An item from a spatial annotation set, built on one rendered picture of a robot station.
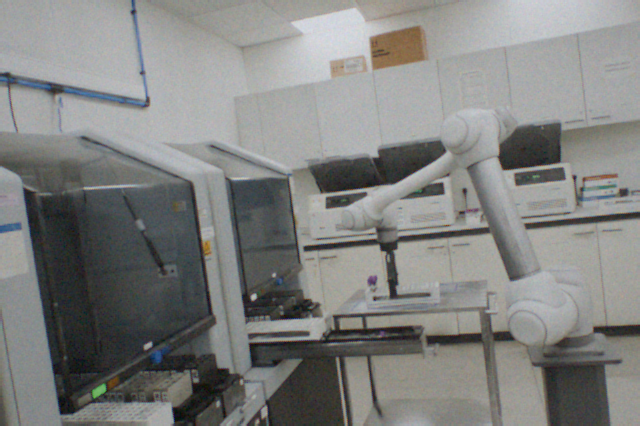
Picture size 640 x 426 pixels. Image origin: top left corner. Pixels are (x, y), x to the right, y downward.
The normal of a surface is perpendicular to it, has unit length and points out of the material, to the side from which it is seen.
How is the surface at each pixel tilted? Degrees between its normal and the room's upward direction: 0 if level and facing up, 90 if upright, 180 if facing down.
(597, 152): 90
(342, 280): 90
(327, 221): 90
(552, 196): 90
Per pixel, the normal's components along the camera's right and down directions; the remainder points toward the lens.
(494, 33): -0.26, 0.08
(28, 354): 0.96, -0.11
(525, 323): -0.64, 0.24
